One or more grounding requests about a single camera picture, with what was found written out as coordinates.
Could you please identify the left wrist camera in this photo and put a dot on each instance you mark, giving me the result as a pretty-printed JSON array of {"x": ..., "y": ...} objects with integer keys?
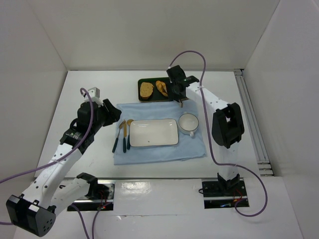
[{"x": 94, "y": 92}]

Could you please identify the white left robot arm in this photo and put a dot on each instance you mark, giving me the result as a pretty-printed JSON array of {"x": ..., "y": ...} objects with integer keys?
[{"x": 36, "y": 208}]

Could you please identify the gold spoon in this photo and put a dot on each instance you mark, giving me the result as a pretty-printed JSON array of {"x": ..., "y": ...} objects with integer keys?
[{"x": 129, "y": 124}]

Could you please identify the white bowl with handles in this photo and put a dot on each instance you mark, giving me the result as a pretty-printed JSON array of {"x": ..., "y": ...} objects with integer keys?
[{"x": 188, "y": 124}]

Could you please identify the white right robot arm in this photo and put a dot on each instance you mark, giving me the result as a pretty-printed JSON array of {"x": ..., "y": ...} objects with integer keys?
[{"x": 224, "y": 121}]

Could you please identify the large bread slice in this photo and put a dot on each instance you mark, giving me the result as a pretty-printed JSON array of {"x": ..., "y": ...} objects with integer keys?
[{"x": 146, "y": 90}]

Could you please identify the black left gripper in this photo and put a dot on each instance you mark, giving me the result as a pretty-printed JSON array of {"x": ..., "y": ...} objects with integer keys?
[{"x": 106, "y": 113}]

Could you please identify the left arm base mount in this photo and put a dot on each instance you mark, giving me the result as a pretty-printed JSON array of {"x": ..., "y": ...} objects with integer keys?
[{"x": 103, "y": 198}]

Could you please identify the aluminium rail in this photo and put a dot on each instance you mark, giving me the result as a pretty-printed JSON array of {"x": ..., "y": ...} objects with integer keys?
[{"x": 262, "y": 158}]

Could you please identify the white rectangular plate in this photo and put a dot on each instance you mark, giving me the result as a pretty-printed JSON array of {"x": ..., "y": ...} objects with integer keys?
[{"x": 153, "y": 132}]

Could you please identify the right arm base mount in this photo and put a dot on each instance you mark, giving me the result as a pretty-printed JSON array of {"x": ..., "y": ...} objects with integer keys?
[{"x": 214, "y": 197}]

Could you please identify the gold knife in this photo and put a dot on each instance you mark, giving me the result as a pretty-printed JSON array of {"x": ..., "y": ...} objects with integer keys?
[{"x": 124, "y": 137}]

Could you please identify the dark green tray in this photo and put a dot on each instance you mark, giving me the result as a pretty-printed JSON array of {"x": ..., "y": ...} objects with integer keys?
[{"x": 156, "y": 96}]

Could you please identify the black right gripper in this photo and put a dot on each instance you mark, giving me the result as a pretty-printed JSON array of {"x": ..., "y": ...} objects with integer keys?
[{"x": 177, "y": 93}]

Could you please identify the striped bread roll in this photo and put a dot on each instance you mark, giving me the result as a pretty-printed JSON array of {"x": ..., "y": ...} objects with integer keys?
[{"x": 161, "y": 87}]

